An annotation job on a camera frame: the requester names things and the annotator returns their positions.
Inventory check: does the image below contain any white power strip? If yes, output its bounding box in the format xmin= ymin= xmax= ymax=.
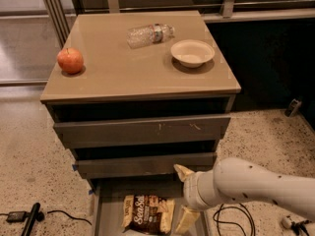
xmin=281 ymin=215 xmax=311 ymax=236

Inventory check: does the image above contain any small grey floor device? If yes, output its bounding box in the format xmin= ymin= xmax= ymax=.
xmin=284 ymin=98 xmax=302 ymax=117

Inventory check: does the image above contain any thin black floor cable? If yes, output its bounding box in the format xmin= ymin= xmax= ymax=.
xmin=46 ymin=209 xmax=93 ymax=226

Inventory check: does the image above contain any coiled black cable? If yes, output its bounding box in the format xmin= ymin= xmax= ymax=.
xmin=213 ymin=204 xmax=257 ymax=236

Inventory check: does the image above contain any grey drawer cabinet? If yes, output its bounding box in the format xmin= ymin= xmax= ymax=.
xmin=39 ymin=10 xmax=242 ymax=236

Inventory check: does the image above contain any open bottom drawer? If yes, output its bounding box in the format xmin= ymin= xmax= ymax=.
xmin=93 ymin=174 xmax=212 ymax=236

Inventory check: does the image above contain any top grey drawer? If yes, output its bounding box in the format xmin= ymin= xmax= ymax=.
xmin=53 ymin=115 xmax=230 ymax=148

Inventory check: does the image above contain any brown sea salt chip bag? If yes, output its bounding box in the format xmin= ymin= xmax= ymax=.
xmin=122 ymin=195 xmax=175 ymax=235

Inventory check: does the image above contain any red apple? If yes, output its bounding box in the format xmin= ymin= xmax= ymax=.
xmin=57 ymin=47 xmax=84 ymax=74

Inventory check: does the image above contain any black power adapter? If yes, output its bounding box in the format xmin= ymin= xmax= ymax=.
xmin=6 ymin=211 xmax=29 ymax=223

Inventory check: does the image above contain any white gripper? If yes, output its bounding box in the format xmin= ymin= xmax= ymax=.
xmin=173 ymin=164 xmax=216 ymax=235

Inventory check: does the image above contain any grey drawer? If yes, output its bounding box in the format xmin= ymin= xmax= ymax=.
xmin=75 ymin=152 xmax=217 ymax=179
xmin=53 ymin=115 xmax=230 ymax=148

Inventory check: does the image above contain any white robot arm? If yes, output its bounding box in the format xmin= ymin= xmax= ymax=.
xmin=173 ymin=157 xmax=315 ymax=221

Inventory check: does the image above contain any middle grey drawer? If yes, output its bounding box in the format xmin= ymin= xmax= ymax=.
xmin=75 ymin=152 xmax=217 ymax=179

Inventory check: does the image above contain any white paper bowl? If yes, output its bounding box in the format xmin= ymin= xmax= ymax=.
xmin=170 ymin=39 xmax=215 ymax=68

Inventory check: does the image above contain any black bar tool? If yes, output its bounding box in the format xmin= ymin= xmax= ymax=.
xmin=21 ymin=203 xmax=45 ymax=236

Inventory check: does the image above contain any clear plastic water bottle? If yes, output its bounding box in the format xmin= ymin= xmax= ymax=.
xmin=126 ymin=24 xmax=175 ymax=49

